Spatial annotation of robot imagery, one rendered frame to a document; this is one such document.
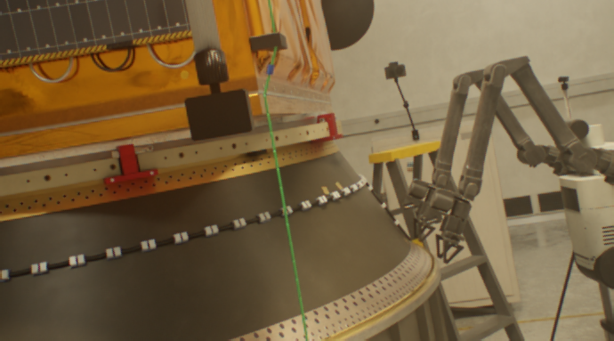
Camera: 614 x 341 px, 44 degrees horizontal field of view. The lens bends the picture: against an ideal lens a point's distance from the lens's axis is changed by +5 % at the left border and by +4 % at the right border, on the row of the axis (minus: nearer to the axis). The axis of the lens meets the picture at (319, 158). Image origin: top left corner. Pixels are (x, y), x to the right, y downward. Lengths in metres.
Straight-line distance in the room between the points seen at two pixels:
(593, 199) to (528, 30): 7.46
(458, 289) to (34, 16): 4.74
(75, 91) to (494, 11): 8.57
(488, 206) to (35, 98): 4.57
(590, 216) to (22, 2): 1.87
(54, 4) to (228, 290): 0.77
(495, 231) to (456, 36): 4.43
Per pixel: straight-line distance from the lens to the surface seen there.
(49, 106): 1.80
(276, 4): 1.89
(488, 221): 5.97
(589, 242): 2.76
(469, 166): 2.44
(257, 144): 2.09
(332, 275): 2.07
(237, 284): 1.91
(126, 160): 1.93
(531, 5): 10.12
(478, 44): 9.97
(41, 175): 1.95
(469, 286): 6.05
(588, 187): 2.71
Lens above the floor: 1.71
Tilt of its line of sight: 3 degrees down
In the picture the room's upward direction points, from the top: 10 degrees counter-clockwise
